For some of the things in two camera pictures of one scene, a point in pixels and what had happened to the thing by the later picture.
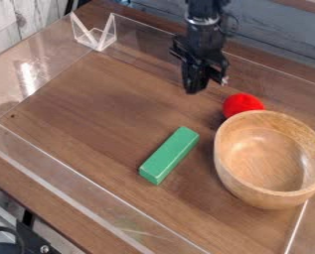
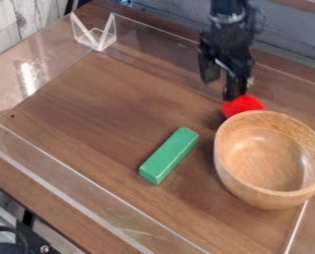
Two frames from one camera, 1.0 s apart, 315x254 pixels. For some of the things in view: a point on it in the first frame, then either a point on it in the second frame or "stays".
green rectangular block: x=168 y=155 stays
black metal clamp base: x=34 y=243 stays
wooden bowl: x=269 y=158 stays
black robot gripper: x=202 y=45 → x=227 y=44
